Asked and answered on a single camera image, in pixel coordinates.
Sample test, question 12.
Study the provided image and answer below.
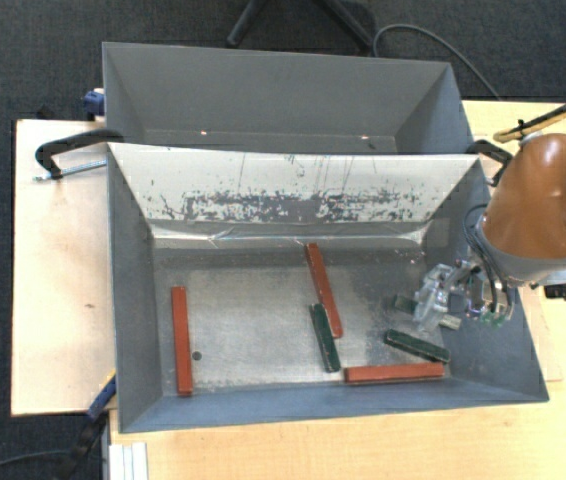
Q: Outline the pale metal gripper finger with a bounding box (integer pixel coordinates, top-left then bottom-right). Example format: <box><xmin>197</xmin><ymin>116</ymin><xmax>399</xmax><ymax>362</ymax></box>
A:
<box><xmin>414</xmin><ymin>262</ymin><xmax>458</xmax><ymax>319</ymax></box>
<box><xmin>418</xmin><ymin>291</ymin><xmax>453</xmax><ymax>334</ymax></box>

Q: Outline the red-brown flat block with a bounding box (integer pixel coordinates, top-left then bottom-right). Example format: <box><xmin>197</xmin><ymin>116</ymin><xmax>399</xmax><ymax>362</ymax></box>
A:
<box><xmin>170</xmin><ymin>285</ymin><xmax>195</xmax><ymax>397</ymax></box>
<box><xmin>303</xmin><ymin>242</ymin><xmax>344</xmax><ymax>340</ymax></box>
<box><xmin>343</xmin><ymin>362</ymin><xmax>447</xmax><ymax>385</ymax></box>

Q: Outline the grey metal bin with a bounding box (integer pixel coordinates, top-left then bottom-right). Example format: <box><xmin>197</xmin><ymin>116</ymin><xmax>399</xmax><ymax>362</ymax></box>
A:
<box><xmin>101</xmin><ymin>41</ymin><xmax>550</xmax><ymax>434</ymax></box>

